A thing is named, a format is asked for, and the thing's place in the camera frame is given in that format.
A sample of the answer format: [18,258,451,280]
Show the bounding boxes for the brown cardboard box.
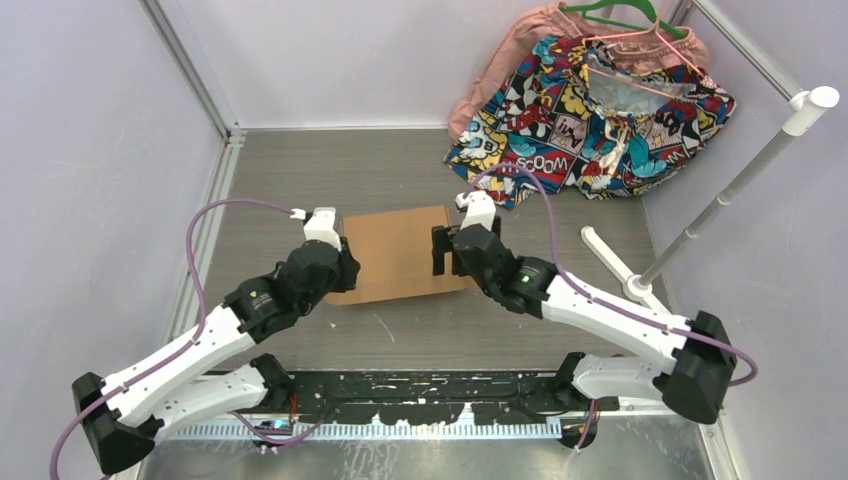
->
[325,205,473,306]

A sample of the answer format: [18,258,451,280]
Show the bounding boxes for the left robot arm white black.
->
[72,237,360,475]

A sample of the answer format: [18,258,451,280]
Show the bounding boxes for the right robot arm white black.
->
[431,225,740,424]

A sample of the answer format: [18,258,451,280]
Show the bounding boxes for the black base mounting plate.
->
[227,370,620,429]

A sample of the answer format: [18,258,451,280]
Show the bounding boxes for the colourful comic print shorts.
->
[444,36,736,209]

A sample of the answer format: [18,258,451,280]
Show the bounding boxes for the pink garment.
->
[447,1,710,140]

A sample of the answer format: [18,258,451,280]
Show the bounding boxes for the green plastic hanger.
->
[560,0,689,40]

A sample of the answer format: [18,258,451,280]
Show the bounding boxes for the white grey clothes rack stand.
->
[580,86,840,313]

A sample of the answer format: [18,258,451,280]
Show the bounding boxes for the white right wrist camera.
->
[455,190,496,231]

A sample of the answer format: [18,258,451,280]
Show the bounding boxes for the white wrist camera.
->
[455,190,496,231]
[289,207,342,251]

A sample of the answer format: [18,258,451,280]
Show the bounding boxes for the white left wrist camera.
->
[289,207,342,251]

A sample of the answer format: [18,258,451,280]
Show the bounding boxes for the aluminium corner post left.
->
[140,0,235,139]

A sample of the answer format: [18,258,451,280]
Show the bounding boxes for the aluminium corner post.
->
[669,0,806,101]
[140,0,235,139]

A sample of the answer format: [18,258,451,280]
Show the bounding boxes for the pink wire hanger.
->
[573,17,710,102]

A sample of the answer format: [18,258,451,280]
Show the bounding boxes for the aluminium corner post right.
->
[669,0,806,101]

